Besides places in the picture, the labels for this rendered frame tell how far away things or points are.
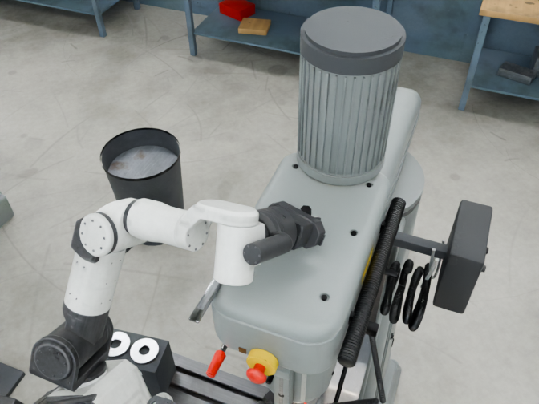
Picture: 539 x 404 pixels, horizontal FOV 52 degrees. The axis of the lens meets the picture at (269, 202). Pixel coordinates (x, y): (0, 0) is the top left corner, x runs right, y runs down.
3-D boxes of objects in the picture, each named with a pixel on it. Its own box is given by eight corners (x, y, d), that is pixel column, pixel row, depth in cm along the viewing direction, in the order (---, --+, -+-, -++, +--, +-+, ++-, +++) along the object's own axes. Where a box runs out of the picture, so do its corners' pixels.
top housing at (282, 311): (329, 388, 104) (334, 343, 93) (204, 344, 112) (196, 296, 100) (386, 220, 135) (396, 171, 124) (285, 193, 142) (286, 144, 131)
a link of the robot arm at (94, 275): (121, 187, 110) (97, 280, 117) (68, 196, 99) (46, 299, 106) (164, 213, 105) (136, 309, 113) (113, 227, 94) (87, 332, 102)
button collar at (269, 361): (275, 379, 106) (275, 364, 102) (246, 369, 107) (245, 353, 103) (278, 370, 107) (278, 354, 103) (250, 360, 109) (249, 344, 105)
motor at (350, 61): (371, 196, 118) (393, 63, 96) (284, 174, 124) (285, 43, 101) (392, 141, 131) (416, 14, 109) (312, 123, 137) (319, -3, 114)
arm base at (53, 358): (30, 396, 109) (80, 401, 106) (17, 337, 105) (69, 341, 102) (74, 355, 123) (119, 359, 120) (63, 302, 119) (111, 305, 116)
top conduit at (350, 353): (354, 370, 102) (355, 361, 100) (332, 363, 104) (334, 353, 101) (404, 208, 132) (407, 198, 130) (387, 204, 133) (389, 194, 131)
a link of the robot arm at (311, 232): (263, 231, 111) (228, 242, 101) (278, 187, 107) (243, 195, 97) (315, 261, 105) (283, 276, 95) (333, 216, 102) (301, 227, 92)
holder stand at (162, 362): (164, 400, 187) (154, 371, 173) (103, 385, 191) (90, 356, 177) (176, 369, 196) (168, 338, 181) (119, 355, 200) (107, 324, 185)
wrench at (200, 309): (203, 326, 96) (203, 323, 95) (183, 318, 97) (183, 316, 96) (260, 230, 112) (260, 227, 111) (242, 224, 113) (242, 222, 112)
